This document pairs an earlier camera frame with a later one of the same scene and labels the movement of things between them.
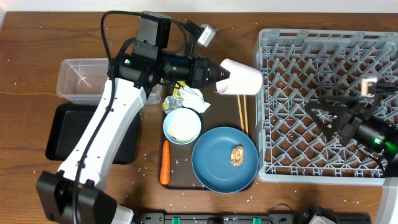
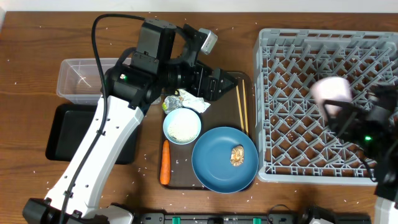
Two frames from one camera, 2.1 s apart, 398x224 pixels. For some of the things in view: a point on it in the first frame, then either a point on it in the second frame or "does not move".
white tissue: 193,99 does not move
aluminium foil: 173,102 does not move
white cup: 243,80 -> 331,88
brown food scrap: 237,157 does not move
